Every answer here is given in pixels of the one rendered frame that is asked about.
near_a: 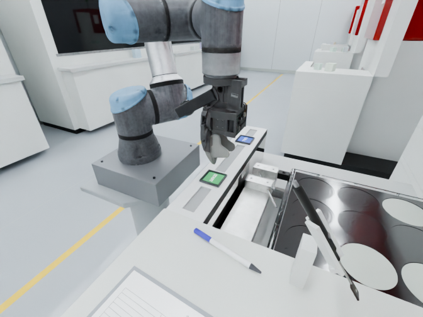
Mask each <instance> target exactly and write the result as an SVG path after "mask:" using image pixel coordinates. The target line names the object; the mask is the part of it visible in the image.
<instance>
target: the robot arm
mask: <svg viewBox="0 0 423 317"><path fill-rule="evenodd" d="M244 10H245V4H244V0H99V11H100V15H101V20H102V23H103V27H104V30H105V33H106V36H107V37H108V39H109V41H111V42H112V43H127V44H129V45H133V44H135V43H145V48H146V52H147V57H148V60H149V65H150V70H151V74H152V80H151V82H150V84H149V86H150V89H149V90H146V88H145V87H144V86H130V87H125V88H123V89H119V90H117V91H115V92H114V93H113V94H111V96H110V98H109V102H110V107H111V109H110V110H111V112H112V115H113V119H114V122H115V126H116V130H117V134H118V137H119V142H118V158H119V160H120V162H121V163H123V164H126V165H143V164H147V163H150V162H152V161H154V160H156V159H157V158H159V157H160V155H161V153H162V150H161V145H160V143H159V142H158V141H157V138H156V136H155V135H154V132H153V127H152V125H157V124H160V123H165V122H169V121H174V120H180V119H183V118H186V117H188V116H190V115H192V114H193V113H194V111H196V110H197V109H200V108H202V107H203V110H202V112H201V119H200V128H201V130H200V139H201V144H202V147H203V150H204V151H205V153H206V156H207V157H208V159H209V161H210V162H211V163H212V164H214V165H215V164H216V161H217V158H227V157H228V156H229V155H230V154H229V152H231V151H234V149H235V144H234V143H232V142H231V141H230V140H229V139H228V138H227V137H230V138H235V137H236V136H237V135H238V134H239V132H240V131H241V130H242V129H243V128H244V127H246V120H247V107H248V104H246V103H245V104H244V86H246V85H247V78H246V77H239V76H238V74H239V73H240V58H241V47H242V29H243V18H244ZM187 40H201V47H202V48H201V51H202V52H201V58H202V73H203V74H204V75H203V83H204V84H208V85H211V86H212V88H211V89H209V90H208V91H206V92H204V93H202V94H200V95H199V96H196V97H195V98H193V94H192V91H191V88H190V87H189V86H188V85H187V84H184V82H183V78H182V77H180V76H179V75H178V73H177V69H176V63H175V59H174V53H173V49H172V43H171V42H175V41H187Z"/></svg>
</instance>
